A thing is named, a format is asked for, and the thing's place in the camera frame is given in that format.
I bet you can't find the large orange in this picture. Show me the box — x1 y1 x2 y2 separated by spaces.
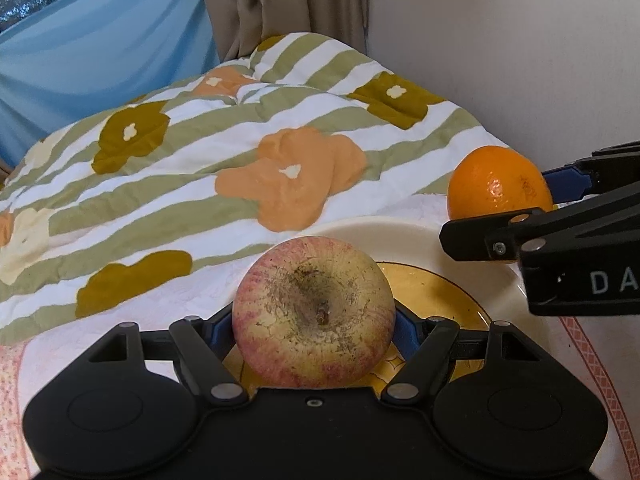
447 145 553 220

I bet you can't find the yellow red apple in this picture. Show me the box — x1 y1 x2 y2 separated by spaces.
232 236 396 389

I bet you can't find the cream yellow plate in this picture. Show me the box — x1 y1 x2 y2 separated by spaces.
221 214 557 399

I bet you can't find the floral striped quilt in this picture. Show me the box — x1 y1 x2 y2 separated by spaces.
1 32 495 344

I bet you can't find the beige curtain right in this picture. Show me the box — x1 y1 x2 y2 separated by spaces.
204 0 368 61

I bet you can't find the blue curtain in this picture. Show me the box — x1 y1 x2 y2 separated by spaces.
1 0 219 167

